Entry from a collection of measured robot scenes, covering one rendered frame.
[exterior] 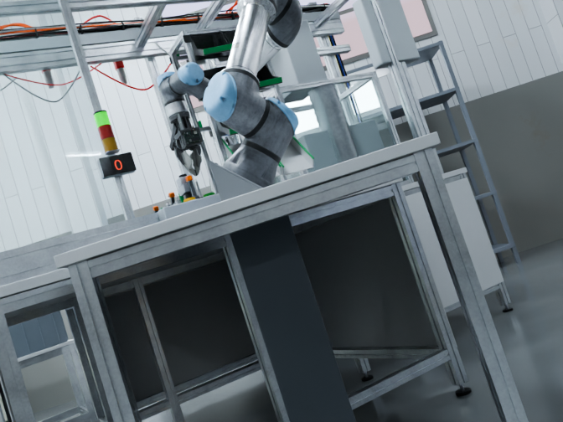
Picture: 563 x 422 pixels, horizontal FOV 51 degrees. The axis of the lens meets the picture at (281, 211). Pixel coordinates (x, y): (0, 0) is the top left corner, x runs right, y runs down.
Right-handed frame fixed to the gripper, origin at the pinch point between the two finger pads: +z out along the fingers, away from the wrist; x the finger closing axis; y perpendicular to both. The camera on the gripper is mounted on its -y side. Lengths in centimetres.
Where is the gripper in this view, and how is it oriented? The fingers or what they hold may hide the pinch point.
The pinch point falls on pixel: (194, 172)
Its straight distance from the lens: 207.5
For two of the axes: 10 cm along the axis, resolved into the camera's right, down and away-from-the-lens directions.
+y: 4.4, -2.1, -8.7
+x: 8.4, -2.4, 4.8
